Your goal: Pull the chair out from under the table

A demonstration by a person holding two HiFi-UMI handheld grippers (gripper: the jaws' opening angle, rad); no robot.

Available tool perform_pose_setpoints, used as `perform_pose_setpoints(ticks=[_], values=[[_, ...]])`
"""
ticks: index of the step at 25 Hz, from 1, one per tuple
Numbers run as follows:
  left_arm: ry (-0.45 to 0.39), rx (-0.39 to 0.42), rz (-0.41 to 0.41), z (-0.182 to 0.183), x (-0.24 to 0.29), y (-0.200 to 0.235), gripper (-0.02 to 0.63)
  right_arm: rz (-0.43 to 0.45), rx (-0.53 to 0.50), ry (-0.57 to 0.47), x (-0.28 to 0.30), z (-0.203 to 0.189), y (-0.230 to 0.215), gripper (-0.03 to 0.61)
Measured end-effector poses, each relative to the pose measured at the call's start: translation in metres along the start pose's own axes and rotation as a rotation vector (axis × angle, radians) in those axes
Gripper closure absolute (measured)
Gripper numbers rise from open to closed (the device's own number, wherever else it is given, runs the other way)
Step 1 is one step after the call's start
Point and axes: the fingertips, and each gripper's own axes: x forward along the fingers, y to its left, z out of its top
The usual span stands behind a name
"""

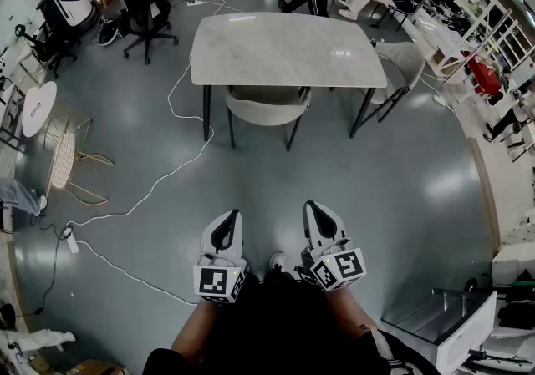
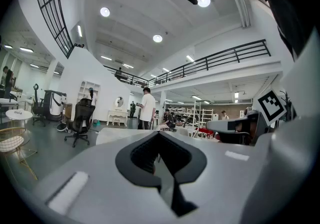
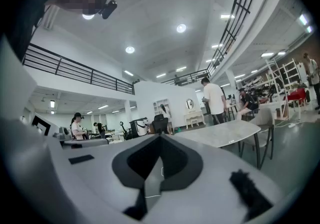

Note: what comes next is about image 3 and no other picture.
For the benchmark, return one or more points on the black metal railing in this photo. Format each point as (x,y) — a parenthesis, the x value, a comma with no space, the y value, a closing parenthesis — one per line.
(240,6)
(75,70)

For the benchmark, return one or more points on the red cloth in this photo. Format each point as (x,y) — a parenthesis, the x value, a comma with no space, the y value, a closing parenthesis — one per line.
(296,94)

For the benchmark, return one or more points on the grey chair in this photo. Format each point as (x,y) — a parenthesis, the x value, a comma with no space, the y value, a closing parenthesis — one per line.
(265,118)

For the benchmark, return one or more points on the rectangular ceiling light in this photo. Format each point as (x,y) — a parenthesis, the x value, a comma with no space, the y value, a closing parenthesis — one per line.
(217,46)
(267,54)
(303,19)
(227,16)
(128,72)

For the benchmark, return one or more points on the black head-mounted camera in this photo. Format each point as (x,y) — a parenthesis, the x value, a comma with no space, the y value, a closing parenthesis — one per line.
(109,8)

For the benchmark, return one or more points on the white ladder shelf rack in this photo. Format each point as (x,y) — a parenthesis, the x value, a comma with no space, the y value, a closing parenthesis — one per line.
(272,75)

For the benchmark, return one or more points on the white shelf cabinet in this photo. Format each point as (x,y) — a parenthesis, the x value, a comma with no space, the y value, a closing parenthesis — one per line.
(158,104)

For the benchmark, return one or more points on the round ceiling light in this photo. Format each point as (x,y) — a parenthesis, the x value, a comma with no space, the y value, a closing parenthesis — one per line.
(181,28)
(88,16)
(130,49)

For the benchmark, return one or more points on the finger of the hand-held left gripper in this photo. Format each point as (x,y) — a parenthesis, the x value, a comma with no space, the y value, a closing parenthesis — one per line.
(95,142)

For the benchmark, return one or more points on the person's black clothing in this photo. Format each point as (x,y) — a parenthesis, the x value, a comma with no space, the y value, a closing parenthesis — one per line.
(30,6)

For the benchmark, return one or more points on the grey marble table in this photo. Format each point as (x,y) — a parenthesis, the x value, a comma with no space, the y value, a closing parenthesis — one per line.
(220,132)

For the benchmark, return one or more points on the oval wall mirror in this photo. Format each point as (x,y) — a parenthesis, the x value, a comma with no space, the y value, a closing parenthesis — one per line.
(190,104)

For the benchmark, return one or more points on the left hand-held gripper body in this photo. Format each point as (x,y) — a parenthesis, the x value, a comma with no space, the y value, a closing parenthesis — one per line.
(53,129)

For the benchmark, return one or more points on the rack of dark shoes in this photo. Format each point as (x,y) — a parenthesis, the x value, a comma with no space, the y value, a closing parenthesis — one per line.
(257,88)

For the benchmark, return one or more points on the white vanity dresser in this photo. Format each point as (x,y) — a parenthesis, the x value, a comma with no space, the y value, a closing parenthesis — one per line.
(193,115)

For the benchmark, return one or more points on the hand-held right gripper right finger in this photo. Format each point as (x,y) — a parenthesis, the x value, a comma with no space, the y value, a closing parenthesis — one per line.
(212,168)

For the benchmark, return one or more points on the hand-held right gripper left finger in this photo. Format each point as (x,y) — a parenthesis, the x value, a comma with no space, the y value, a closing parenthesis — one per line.
(100,168)

